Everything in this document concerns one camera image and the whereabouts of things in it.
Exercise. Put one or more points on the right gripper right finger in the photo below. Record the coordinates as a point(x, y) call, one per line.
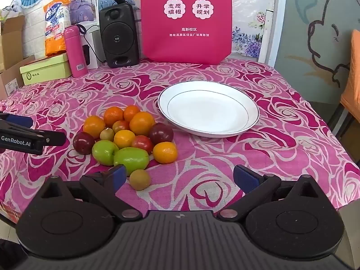
point(258, 190)

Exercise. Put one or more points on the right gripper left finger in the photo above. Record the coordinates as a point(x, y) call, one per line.
point(101, 189)

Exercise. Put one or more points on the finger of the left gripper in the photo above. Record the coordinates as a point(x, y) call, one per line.
point(22, 139)
point(16, 119)

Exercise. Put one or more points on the round green apple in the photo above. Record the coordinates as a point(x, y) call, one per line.
point(103, 152)

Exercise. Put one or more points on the brown kiwi fruit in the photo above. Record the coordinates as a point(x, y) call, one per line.
point(139, 180)

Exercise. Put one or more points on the elongated green apple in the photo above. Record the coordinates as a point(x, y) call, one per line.
point(132, 158)

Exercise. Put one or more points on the dark red plum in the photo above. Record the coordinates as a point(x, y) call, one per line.
point(160, 133)
point(83, 143)

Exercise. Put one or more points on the yellow-orange citrus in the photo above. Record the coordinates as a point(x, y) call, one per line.
point(124, 138)

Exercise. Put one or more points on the small red apple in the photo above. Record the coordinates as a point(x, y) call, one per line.
point(120, 125)
point(143, 142)

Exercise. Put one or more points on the small yellow-orange mandarin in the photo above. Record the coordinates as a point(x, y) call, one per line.
point(165, 152)

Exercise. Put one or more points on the large orange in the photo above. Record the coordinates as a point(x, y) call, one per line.
point(142, 123)

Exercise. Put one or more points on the small dark orange tangerine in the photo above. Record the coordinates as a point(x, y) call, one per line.
point(130, 112)

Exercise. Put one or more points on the green shoe box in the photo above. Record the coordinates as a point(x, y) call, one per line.
point(46, 69)

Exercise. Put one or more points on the pink rose tablecloth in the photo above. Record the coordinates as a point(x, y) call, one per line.
point(290, 138)

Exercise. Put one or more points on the pink thermos bottle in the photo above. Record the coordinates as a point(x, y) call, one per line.
point(74, 51)

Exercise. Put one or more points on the white ceramic plate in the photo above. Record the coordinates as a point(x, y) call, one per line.
point(208, 109)

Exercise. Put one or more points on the cardboard box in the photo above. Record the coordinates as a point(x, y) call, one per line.
point(12, 58)

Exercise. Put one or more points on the white box behind thermos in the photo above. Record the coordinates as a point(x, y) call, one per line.
point(93, 49)

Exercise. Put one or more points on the orange detergent bag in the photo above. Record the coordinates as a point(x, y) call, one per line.
point(57, 19)

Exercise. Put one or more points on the orange covered chair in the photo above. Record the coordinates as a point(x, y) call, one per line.
point(349, 99)

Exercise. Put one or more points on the bedding poster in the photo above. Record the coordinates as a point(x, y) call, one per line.
point(85, 13)

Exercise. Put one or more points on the black speaker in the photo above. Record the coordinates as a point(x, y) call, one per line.
point(119, 35)

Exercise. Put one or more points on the pink tote bag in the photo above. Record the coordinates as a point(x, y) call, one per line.
point(186, 31)

